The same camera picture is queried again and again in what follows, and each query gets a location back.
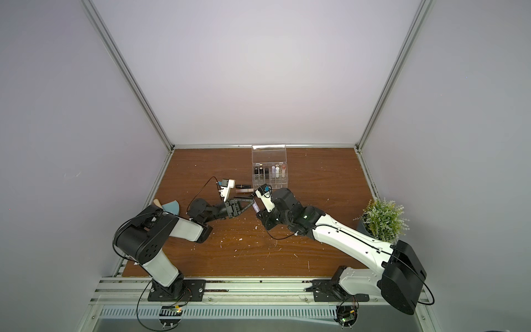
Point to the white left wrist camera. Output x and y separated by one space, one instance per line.
224 188

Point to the clear acrylic lipstick organizer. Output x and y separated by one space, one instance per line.
267 156

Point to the green rake wooden handle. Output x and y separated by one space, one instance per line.
157 203

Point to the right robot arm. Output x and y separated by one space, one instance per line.
397 272

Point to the small lavender lipstick tube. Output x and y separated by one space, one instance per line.
255 206

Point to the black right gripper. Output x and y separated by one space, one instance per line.
265 214

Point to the green potted plant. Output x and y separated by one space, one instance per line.
384 220

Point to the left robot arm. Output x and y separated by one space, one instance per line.
142 238

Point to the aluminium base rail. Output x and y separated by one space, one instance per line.
226 298

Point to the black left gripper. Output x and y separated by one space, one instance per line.
232 206

